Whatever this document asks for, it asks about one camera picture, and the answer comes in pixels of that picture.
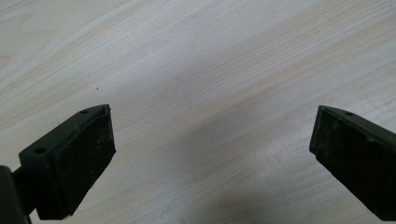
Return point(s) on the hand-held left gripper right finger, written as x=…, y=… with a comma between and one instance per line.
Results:
x=355, y=155

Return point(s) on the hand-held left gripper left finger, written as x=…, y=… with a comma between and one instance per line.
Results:
x=73, y=161

